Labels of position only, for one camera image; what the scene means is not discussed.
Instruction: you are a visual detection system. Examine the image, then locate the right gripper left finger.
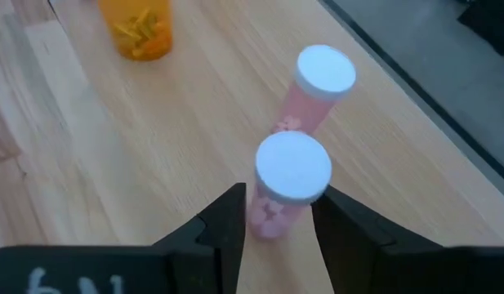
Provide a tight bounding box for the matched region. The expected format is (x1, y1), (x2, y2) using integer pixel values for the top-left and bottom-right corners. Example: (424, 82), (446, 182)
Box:
(0, 182), (248, 294)

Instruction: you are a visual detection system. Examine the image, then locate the large orange pill bottle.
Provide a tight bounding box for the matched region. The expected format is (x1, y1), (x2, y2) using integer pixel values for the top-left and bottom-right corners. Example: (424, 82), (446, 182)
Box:
(96, 0), (174, 62)

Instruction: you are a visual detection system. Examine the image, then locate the pink pill bottle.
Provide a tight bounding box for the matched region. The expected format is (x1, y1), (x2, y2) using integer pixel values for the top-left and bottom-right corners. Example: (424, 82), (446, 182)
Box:
(246, 130), (333, 240)
(271, 43), (358, 136)

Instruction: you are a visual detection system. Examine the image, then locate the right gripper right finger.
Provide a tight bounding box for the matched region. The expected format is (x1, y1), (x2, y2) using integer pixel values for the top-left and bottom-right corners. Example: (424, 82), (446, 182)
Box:
(310, 185), (504, 294)

